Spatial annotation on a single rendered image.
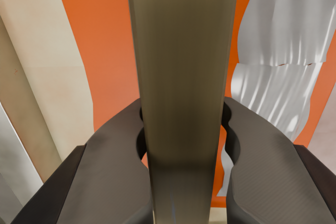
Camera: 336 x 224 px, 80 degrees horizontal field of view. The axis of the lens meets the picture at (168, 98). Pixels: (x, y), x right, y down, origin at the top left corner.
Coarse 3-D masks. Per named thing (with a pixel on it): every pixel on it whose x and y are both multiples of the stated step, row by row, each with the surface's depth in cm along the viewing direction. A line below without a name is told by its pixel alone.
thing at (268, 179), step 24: (240, 120) 9; (264, 120) 9; (240, 144) 8; (264, 144) 8; (288, 144) 8; (240, 168) 7; (264, 168) 7; (288, 168) 7; (240, 192) 6; (264, 192) 6; (288, 192) 6; (312, 192) 6; (240, 216) 6; (264, 216) 6; (288, 216) 6; (312, 216) 6
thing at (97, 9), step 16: (64, 0) 15; (80, 0) 15; (96, 0) 15; (112, 0) 15; (240, 0) 14; (80, 16) 15; (96, 16) 15; (112, 16) 15; (128, 16) 15; (240, 16) 15; (80, 32) 16; (96, 32) 16; (112, 32) 16; (128, 32) 16; (80, 48) 17; (96, 48) 17; (112, 48) 17; (128, 48) 16; (96, 64) 17; (112, 64) 17; (128, 64) 17
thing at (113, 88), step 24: (96, 72) 18; (120, 72) 18; (96, 96) 19; (120, 96) 19; (312, 96) 18; (96, 120) 20; (312, 120) 20; (312, 144) 21; (216, 168) 23; (216, 192) 26
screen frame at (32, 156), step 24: (0, 24) 15; (0, 48) 15; (0, 72) 15; (0, 96) 15; (24, 96) 18; (0, 120) 16; (24, 120) 18; (0, 144) 18; (24, 144) 18; (48, 144) 21; (0, 168) 19; (24, 168) 19; (48, 168) 21; (24, 192) 21
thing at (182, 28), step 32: (160, 0) 5; (192, 0) 5; (224, 0) 5; (160, 32) 6; (192, 32) 6; (224, 32) 6; (160, 64) 6; (192, 64) 6; (224, 64) 6; (160, 96) 7; (192, 96) 6; (160, 128) 7; (192, 128) 7; (160, 160) 8; (192, 160) 8; (160, 192) 9; (192, 192) 9
